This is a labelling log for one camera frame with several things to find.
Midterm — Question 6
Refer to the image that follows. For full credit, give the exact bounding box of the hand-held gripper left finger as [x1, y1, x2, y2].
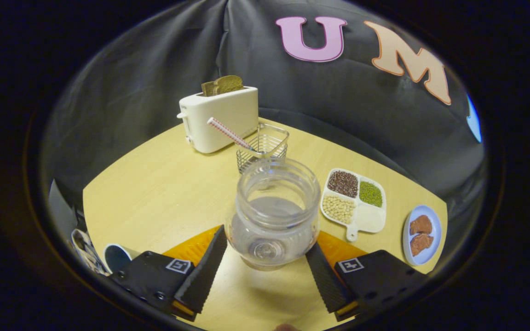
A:
[111, 224, 228, 322]

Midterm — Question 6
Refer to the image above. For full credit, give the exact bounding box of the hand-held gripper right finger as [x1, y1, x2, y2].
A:
[305, 230, 426, 321]

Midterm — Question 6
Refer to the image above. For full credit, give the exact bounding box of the pale green cup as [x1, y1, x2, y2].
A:
[103, 244, 142, 274]

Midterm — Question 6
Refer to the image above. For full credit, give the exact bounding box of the clear glass bottle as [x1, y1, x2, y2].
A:
[225, 158, 322, 271]

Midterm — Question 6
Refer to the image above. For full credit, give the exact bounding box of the white divided bean dish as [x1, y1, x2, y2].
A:
[320, 168, 387, 242]

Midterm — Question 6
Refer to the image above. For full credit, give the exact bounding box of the wooden table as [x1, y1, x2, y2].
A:
[82, 117, 448, 331]

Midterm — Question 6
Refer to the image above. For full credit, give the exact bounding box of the brown meat piece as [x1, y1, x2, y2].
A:
[410, 234, 434, 257]
[409, 215, 433, 235]

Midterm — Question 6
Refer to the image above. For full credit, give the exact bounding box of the small blue plate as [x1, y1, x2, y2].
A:
[402, 205, 443, 266]

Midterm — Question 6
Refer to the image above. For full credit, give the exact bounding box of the pink striped straw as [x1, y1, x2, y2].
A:
[207, 117, 254, 151]

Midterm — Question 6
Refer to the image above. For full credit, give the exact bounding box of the white toaster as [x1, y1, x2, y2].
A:
[177, 86, 259, 154]

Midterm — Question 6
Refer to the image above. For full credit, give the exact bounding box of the brown toast slice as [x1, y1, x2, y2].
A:
[201, 75, 244, 97]

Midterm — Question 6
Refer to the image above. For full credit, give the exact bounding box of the black backdrop cloth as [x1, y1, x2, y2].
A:
[42, 0, 486, 240]

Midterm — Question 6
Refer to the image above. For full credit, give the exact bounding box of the metal wire basket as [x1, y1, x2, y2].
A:
[236, 123, 289, 174]

